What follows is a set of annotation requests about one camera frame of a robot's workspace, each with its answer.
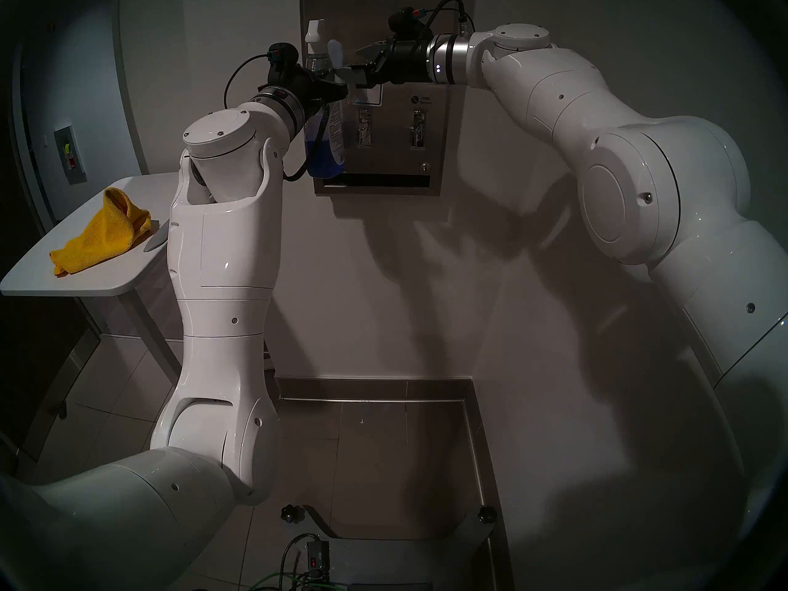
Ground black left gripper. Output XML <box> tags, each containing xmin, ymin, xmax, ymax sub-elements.
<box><xmin>265</xmin><ymin>65</ymin><xmax>349</xmax><ymax>113</ymax></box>

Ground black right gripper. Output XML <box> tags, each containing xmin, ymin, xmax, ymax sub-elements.
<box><xmin>342</xmin><ymin>36</ymin><xmax>436</xmax><ymax>89</ymax></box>

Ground clear spray bottle blue cleaner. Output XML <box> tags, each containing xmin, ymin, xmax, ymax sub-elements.
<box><xmin>305</xmin><ymin>19</ymin><xmax>347</xmax><ymax>180</ymax></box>

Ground yellow microfibre cloth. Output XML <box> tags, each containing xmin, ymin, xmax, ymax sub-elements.
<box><xmin>49</xmin><ymin>188</ymin><xmax>153</xmax><ymax>277</ymax></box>

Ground white folding table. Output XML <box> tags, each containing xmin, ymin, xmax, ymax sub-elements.
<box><xmin>0</xmin><ymin>172</ymin><xmax>275</xmax><ymax>375</ymax></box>

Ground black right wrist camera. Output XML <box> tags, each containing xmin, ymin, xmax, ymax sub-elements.
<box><xmin>388</xmin><ymin>8</ymin><xmax>430</xmax><ymax>38</ymax></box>

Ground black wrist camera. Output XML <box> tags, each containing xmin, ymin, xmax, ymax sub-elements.
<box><xmin>388</xmin><ymin>8</ymin><xmax>430</xmax><ymax>38</ymax></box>
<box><xmin>267</xmin><ymin>42</ymin><xmax>301</xmax><ymax>74</ymax></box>

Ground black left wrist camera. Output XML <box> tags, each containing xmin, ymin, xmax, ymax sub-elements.
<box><xmin>267</xmin><ymin>42</ymin><xmax>301</xmax><ymax>74</ymax></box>

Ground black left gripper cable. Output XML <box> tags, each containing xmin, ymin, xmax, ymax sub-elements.
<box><xmin>281</xmin><ymin>103</ymin><xmax>328</xmax><ymax>182</ymax></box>

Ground stainless steel wall dispenser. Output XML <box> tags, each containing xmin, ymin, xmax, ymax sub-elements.
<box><xmin>300</xmin><ymin>0</ymin><xmax>462</xmax><ymax>196</ymax></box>

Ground black left camera cable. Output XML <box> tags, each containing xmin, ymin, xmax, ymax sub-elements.
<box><xmin>223</xmin><ymin>54</ymin><xmax>272</xmax><ymax>111</ymax></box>

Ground black camera cable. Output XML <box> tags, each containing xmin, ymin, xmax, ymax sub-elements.
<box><xmin>422</xmin><ymin>0</ymin><xmax>476</xmax><ymax>38</ymax></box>
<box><xmin>223</xmin><ymin>54</ymin><xmax>272</xmax><ymax>111</ymax></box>

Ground black right camera cable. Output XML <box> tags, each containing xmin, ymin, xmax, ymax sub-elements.
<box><xmin>422</xmin><ymin>0</ymin><xmax>476</xmax><ymax>38</ymax></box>

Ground grey wall switch box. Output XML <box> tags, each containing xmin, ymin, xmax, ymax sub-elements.
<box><xmin>54</xmin><ymin>126</ymin><xmax>87</xmax><ymax>185</ymax></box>

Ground black base cable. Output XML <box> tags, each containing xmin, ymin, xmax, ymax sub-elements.
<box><xmin>280</xmin><ymin>533</ymin><xmax>321</xmax><ymax>576</ymax></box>

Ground black red-switch power box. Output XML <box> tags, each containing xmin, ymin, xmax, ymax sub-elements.
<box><xmin>306</xmin><ymin>539</ymin><xmax>332</xmax><ymax>576</ymax></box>

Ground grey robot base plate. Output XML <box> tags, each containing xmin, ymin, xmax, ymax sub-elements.
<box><xmin>305</xmin><ymin>507</ymin><xmax>494</xmax><ymax>591</ymax></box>

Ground green base cables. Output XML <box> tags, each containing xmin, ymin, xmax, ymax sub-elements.
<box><xmin>249</xmin><ymin>570</ymin><xmax>328</xmax><ymax>591</ymax></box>

